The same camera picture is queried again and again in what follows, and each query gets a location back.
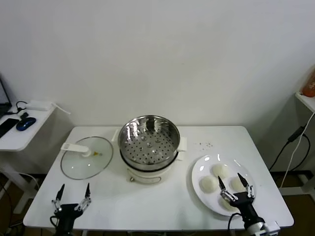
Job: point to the black laptop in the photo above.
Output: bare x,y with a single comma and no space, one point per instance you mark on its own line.
3,98

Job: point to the dark crumbs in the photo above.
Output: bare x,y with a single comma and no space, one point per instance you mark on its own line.
209,145

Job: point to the white power adapter box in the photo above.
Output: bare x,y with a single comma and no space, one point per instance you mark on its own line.
38,105

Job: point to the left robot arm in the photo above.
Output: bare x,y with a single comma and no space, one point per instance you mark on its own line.
65,229

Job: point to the blue computer mouse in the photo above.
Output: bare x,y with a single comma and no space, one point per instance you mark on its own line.
25,123

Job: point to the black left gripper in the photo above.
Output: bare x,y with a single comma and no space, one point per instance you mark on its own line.
70,210

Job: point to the black smartphone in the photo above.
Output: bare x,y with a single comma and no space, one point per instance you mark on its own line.
8,124

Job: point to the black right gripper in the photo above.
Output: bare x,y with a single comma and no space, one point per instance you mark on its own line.
243,204

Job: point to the stainless steel steamer basket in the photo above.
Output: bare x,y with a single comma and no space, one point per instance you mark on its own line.
147,137

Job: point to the white side table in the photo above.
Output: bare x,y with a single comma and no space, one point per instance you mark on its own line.
14,142

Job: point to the white electric cooker pot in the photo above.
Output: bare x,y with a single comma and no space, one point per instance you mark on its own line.
145,178

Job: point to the white steamed baozi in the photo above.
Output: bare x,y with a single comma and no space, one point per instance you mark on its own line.
220,169
225,206
208,184
235,184

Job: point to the black inline power adapter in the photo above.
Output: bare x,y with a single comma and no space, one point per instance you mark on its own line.
295,134

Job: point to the white round plate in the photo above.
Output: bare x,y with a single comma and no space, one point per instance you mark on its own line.
204,172

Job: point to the small black dongle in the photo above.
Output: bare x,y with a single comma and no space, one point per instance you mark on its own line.
23,115

